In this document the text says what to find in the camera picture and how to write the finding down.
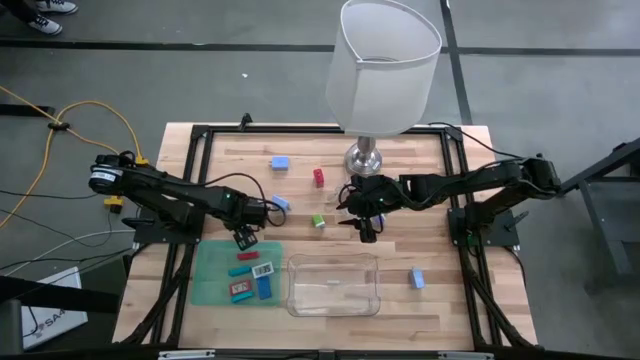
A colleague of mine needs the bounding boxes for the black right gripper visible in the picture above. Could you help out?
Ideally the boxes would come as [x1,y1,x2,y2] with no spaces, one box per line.
[335,173,402,244]

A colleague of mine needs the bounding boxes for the white digital clock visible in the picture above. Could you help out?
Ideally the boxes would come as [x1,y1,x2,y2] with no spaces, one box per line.
[251,261,276,280]

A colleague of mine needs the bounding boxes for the green cutting mat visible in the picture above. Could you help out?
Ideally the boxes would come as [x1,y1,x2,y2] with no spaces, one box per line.
[189,239,285,307]

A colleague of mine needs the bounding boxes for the clear plastic bin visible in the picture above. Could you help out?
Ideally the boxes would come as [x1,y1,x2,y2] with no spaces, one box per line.
[285,252,382,319]

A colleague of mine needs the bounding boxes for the white shade silver table lamp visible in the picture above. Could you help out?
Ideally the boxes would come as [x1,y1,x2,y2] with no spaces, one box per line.
[324,0,444,179]

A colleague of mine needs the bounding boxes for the black metal beam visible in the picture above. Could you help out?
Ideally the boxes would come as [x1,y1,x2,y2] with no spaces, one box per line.
[0,274,121,316]

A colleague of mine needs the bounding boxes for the white printed sign board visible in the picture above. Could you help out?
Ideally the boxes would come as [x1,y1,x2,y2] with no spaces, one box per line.
[19,266,90,352]

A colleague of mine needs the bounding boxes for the black flat bar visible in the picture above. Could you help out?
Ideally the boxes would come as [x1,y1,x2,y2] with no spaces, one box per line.
[0,103,56,118]

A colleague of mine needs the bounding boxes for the black metal side stand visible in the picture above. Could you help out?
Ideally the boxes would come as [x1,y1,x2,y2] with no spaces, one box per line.
[558,137,640,291]

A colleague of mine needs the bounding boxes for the person's shoe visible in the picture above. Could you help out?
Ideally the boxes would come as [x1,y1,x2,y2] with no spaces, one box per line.
[27,14,65,37]
[35,0,80,15]

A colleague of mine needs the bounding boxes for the person's leg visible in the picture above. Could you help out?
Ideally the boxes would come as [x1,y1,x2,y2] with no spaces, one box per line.
[0,0,39,24]

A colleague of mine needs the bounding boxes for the clear lamp power cord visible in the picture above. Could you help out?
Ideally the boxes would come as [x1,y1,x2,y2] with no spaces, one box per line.
[327,174,354,217]

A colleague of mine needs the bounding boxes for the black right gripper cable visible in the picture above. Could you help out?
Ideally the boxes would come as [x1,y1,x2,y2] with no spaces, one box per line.
[335,180,361,202]

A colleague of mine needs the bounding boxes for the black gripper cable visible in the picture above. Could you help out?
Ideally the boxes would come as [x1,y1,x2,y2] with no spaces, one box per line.
[335,180,361,202]
[202,172,289,229]

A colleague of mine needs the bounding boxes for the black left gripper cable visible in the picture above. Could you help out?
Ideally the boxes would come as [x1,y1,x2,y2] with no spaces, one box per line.
[202,172,289,229]

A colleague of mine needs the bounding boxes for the black aluminium table frame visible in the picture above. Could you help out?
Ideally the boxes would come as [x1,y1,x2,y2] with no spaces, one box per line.
[117,124,539,351]

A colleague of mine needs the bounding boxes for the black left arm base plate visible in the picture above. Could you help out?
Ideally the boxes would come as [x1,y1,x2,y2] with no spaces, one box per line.
[122,207,206,246]

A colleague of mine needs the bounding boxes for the yellow extension cord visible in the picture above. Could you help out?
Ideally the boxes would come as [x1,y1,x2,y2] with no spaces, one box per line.
[0,85,151,231]

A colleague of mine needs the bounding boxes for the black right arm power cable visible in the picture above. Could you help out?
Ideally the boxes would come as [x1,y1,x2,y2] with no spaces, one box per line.
[427,121,526,161]

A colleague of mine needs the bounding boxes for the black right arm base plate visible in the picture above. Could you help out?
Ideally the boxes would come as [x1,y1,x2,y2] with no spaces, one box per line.
[447,207,531,249]

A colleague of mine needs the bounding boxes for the silver metal bracket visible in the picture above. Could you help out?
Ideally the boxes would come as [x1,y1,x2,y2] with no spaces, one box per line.
[157,349,217,360]
[437,351,495,360]

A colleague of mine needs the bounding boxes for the white floor cable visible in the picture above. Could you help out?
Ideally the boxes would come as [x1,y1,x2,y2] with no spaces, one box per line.
[0,228,137,277]

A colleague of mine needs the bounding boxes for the black floor cable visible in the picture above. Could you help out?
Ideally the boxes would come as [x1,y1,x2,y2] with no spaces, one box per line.
[0,247,139,274]
[0,188,101,201]
[0,207,119,250]

